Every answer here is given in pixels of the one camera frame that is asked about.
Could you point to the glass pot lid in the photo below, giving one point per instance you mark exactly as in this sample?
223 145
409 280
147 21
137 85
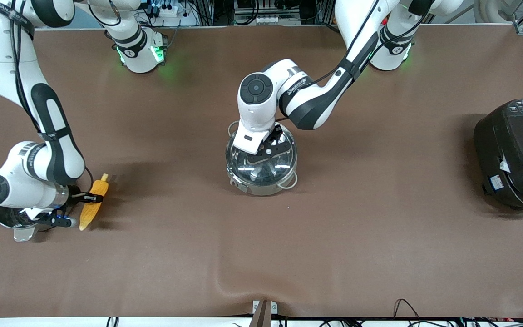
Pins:
243 170

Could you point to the yellow corn cob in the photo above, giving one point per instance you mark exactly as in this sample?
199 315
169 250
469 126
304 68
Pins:
91 215

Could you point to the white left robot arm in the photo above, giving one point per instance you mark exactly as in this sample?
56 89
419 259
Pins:
254 113

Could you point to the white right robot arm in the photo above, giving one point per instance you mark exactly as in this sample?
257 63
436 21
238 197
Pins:
16 181

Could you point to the steel steamer pot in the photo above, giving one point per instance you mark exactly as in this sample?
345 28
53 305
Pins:
23 234

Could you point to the steel electric cooking pot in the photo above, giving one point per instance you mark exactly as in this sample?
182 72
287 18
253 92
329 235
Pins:
261 190

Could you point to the brown table mat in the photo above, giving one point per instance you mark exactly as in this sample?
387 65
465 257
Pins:
152 263

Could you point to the long white power strip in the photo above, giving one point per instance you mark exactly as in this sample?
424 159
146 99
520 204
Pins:
275 20

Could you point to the white power strip with plugs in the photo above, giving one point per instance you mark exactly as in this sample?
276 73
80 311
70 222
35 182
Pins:
173 11

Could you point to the black rice cooker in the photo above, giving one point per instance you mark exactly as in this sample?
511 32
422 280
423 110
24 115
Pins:
515 154

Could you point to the metal bracket at table edge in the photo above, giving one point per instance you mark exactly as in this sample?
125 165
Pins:
263 311

